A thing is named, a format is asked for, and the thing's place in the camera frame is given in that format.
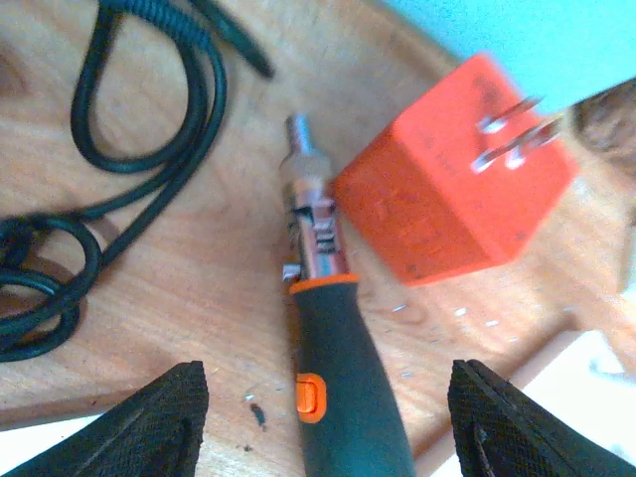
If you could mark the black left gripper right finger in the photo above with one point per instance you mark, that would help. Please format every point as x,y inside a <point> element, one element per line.
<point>499,431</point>

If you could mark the white peg base plate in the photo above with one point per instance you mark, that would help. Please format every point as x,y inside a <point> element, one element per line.
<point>577,378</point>

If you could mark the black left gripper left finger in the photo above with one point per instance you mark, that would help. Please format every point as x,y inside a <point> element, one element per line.
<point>158,431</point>

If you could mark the woven wicker basket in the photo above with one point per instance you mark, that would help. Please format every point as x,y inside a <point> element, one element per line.
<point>605,124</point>

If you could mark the orange cube power adapter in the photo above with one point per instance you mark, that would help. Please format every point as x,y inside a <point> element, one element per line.
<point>460,181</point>

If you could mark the grey plastic storage box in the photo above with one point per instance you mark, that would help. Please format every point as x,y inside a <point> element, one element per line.
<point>561,51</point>

